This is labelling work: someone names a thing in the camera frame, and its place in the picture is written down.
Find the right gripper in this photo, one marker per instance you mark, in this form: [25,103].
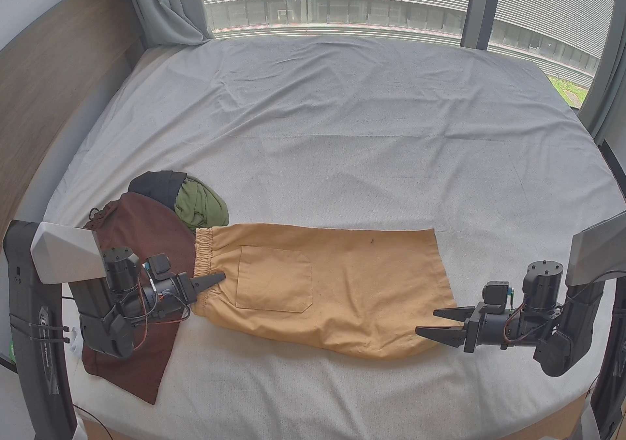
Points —
[486,330]

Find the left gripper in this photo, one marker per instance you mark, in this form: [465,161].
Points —
[178,291]

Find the tan shorts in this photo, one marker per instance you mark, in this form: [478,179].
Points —
[342,291]

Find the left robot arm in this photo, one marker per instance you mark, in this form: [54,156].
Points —
[34,330]

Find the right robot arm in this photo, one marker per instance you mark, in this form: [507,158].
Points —
[591,262]

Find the bed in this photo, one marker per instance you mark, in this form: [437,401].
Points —
[323,125]

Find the brown garment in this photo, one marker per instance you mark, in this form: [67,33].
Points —
[151,237]

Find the green garment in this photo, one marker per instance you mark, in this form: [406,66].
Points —
[200,205]

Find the black garment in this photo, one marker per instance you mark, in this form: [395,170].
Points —
[154,188]

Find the small white cloth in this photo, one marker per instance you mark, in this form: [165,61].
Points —
[75,342]

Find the green packet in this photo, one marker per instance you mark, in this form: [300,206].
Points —
[7,352]

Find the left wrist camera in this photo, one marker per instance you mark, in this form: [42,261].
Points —
[158,267]

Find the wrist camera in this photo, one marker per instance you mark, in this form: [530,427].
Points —
[158,267]
[496,296]

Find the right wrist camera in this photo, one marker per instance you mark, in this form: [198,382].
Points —
[496,296]

